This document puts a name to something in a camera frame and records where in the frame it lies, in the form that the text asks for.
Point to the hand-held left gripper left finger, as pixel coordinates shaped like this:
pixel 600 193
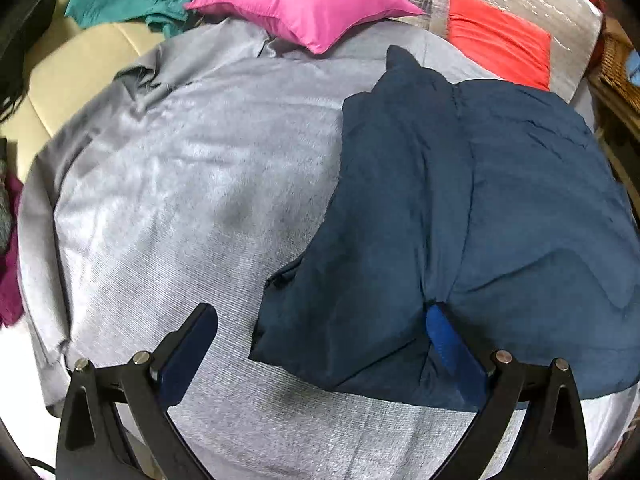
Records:
pixel 187 355

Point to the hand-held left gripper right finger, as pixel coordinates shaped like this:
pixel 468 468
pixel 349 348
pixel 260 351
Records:
pixel 450 345

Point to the navy blue puffer jacket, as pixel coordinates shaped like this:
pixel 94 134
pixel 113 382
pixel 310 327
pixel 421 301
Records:
pixel 500 210

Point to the grey bed blanket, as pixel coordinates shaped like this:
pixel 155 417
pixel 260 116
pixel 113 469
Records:
pixel 175 210

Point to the magenta cloth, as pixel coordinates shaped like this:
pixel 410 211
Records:
pixel 10 260

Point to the cream sofa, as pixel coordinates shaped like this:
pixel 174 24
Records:
pixel 90 60

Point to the red pillow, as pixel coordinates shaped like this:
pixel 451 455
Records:
pixel 495 35

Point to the wicker furniture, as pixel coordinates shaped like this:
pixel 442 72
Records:
pixel 617 75

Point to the black object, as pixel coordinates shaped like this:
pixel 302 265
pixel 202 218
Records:
pixel 25 45

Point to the silver quilted panel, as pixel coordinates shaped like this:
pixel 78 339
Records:
pixel 570 15

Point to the pink pillow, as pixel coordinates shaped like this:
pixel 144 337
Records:
pixel 310 5

